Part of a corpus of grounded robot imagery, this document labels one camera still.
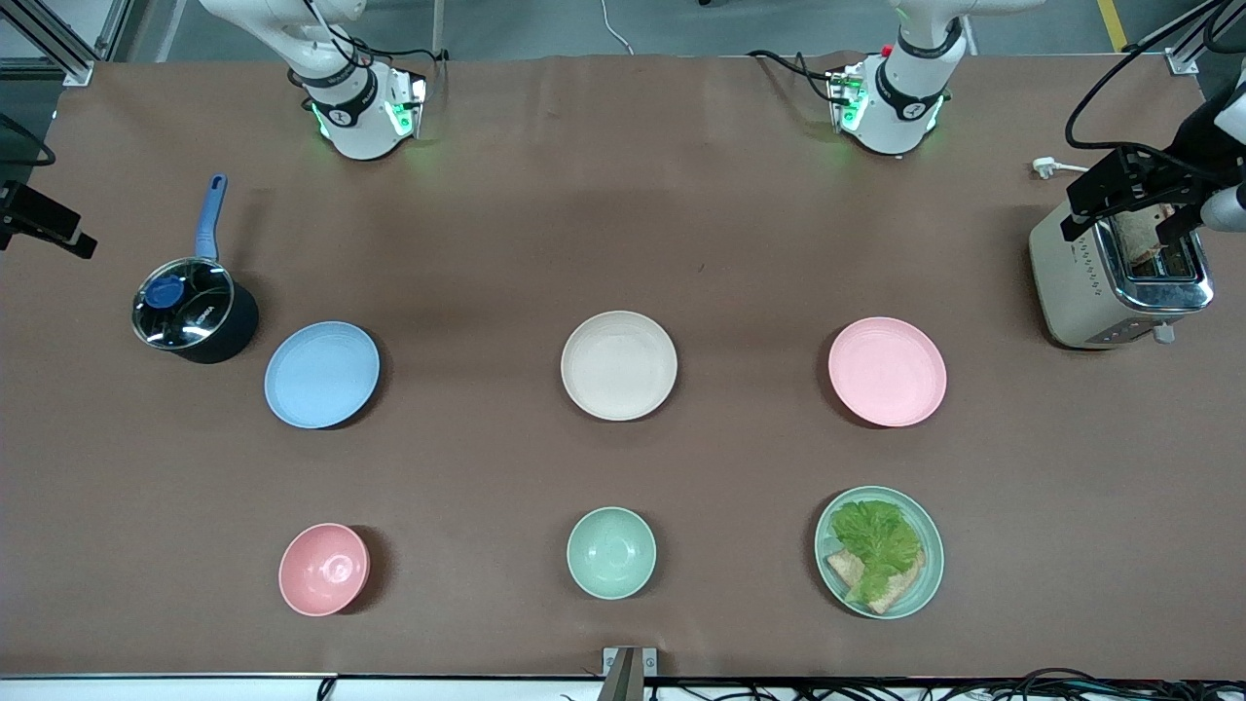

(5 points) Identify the small deep pink bowl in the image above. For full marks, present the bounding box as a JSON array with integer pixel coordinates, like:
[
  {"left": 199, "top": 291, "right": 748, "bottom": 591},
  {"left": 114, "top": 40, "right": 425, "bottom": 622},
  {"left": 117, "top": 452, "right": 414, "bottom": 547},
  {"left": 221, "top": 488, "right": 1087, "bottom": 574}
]
[{"left": 278, "top": 523, "right": 371, "bottom": 617}]

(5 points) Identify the black left base cable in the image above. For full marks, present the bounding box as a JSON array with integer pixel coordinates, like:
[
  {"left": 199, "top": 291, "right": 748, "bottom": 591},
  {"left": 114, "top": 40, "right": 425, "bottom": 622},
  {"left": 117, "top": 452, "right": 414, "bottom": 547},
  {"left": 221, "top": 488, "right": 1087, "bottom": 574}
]
[{"left": 747, "top": 48, "right": 844, "bottom": 104}]

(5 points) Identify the aluminium frame profile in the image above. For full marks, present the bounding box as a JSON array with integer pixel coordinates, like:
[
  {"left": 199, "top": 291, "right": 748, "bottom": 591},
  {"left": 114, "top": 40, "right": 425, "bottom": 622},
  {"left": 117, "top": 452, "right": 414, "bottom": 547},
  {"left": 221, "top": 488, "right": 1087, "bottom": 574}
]
[
  {"left": 0, "top": 0, "right": 99, "bottom": 88},
  {"left": 1119, "top": 0, "right": 1246, "bottom": 78}
]

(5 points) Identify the white floor cable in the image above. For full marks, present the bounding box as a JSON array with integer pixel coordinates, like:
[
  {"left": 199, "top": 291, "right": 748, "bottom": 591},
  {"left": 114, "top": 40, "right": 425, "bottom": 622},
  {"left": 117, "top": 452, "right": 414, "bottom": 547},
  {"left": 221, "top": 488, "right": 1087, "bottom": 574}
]
[{"left": 598, "top": 0, "right": 637, "bottom": 56}]

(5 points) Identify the green plate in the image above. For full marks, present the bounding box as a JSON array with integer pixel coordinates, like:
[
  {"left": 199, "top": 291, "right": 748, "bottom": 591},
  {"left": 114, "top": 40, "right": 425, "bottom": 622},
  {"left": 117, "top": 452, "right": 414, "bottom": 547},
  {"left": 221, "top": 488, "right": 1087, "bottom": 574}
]
[{"left": 815, "top": 485, "right": 946, "bottom": 621}]

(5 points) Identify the glass lid blue knob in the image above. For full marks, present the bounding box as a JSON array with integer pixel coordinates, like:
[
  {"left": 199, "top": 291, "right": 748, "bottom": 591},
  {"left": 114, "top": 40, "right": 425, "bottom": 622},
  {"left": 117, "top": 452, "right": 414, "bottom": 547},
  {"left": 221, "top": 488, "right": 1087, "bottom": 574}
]
[{"left": 132, "top": 257, "right": 237, "bottom": 350}]

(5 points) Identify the black base cable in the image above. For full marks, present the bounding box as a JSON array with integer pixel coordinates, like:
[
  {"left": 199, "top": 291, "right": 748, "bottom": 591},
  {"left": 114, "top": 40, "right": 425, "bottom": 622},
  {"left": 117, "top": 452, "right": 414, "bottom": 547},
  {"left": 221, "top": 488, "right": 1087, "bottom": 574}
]
[
  {"left": 346, "top": 37, "right": 450, "bottom": 65},
  {"left": 747, "top": 48, "right": 844, "bottom": 104}
]

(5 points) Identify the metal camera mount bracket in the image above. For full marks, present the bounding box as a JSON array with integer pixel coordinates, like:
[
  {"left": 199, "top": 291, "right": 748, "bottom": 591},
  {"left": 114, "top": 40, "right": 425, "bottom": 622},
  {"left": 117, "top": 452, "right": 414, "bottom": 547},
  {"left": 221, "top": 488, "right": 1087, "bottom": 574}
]
[{"left": 601, "top": 646, "right": 659, "bottom": 701}]

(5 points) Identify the small deep green bowl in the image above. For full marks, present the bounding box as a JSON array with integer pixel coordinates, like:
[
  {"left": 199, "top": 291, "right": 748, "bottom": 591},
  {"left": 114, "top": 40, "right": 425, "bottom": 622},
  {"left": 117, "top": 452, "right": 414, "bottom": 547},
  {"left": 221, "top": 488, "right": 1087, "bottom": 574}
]
[{"left": 567, "top": 506, "right": 658, "bottom": 601}]

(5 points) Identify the green lettuce leaf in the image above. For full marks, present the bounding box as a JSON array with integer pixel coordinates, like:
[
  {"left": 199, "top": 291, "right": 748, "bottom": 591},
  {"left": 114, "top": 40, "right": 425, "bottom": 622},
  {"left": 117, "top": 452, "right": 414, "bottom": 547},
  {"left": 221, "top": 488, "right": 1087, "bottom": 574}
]
[{"left": 829, "top": 498, "right": 925, "bottom": 605}]

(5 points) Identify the dark saucepan blue handle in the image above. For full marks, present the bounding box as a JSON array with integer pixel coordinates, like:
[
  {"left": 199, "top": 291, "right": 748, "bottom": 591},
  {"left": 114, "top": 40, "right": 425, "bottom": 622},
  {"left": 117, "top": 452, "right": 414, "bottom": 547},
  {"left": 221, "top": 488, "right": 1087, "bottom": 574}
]
[{"left": 131, "top": 173, "right": 261, "bottom": 366}]

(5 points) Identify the shallow beige bowl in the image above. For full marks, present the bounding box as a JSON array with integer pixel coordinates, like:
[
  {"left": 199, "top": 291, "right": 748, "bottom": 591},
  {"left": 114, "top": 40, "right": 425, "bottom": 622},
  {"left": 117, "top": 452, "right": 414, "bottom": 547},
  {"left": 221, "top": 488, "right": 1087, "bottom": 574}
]
[{"left": 561, "top": 311, "right": 679, "bottom": 423}]

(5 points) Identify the brown bread slice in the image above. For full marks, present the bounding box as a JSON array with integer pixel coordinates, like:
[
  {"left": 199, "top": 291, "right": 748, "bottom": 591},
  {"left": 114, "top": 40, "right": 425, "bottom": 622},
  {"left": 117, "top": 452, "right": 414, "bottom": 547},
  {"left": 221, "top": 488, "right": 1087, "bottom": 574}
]
[
  {"left": 864, "top": 553, "right": 927, "bottom": 617},
  {"left": 825, "top": 549, "right": 869, "bottom": 597}
]

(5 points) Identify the brown table cover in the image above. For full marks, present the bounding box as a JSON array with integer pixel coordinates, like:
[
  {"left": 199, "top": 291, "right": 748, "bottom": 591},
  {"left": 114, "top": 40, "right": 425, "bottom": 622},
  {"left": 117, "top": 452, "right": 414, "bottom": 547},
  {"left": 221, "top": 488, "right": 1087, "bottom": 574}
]
[{"left": 0, "top": 53, "right": 1246, "bottom": 681}]

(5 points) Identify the black cable bundle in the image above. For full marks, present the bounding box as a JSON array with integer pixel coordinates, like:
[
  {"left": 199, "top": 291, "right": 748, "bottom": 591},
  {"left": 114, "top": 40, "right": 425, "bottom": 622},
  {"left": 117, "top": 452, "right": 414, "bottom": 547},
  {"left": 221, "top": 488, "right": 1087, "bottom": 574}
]
[{"left": 642, "top": 666, "right": 1246, "bottom": 701}]

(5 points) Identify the toast slice in toaster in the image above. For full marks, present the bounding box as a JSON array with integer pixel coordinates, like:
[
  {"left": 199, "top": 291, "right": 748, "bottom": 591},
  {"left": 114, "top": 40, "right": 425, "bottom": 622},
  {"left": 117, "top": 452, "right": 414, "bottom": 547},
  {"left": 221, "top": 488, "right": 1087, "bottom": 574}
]
[{"left": 1114, "top": 205, "right": 1176, "bottom": 267}]

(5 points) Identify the black right base cable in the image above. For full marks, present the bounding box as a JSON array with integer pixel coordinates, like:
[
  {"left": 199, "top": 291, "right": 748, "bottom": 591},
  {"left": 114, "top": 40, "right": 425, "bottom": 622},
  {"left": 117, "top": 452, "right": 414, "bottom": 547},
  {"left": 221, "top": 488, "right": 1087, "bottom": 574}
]
[{"left": 346, "top": 37, "right": 450, "bottom": 65}]

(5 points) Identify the shallow blue bowl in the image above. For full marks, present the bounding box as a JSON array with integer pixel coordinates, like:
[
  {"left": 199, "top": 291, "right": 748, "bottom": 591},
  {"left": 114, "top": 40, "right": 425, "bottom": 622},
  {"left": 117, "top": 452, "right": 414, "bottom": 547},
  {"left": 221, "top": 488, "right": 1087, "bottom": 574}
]
[{"left": 264, "top": 321, "right": 382, "bottom": 430}]

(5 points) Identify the shallow pink bowl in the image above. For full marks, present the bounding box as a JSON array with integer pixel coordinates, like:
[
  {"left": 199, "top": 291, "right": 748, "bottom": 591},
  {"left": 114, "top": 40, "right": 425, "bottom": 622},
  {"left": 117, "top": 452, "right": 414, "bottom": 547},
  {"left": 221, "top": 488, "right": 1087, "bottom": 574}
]
[{"left": 828, "top": 316, "right": 948, "bottom": 428}]

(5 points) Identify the beige chrome toaster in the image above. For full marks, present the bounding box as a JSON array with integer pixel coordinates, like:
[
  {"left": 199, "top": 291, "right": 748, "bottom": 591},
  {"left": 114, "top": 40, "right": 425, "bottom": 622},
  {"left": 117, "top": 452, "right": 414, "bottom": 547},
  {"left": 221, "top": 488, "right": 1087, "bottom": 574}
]
[{"left": 1028, "top": 200, "right": 1217, "bottom": 351}]

